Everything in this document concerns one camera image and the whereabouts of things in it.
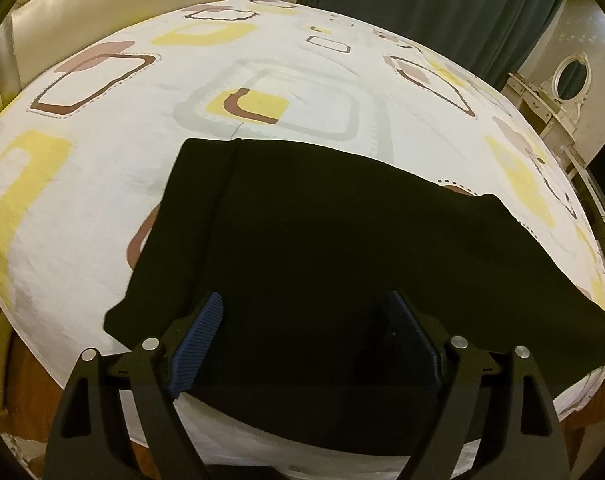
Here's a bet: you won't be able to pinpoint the black pants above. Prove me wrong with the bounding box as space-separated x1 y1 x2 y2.
104 137 605 448

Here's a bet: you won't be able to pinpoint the white patterned bedsheet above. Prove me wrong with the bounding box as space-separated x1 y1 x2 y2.
0 0 605 480

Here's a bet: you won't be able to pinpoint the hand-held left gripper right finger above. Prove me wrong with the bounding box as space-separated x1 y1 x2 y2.
385 289 567 480

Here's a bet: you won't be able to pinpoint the cream leather headboard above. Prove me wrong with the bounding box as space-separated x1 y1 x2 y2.
0 0 243 126

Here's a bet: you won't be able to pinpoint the white vanity dresser with mirror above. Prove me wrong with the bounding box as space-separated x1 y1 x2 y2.
505 52 605 171

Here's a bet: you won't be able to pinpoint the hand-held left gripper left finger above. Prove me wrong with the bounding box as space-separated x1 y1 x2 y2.
42 291 224 480

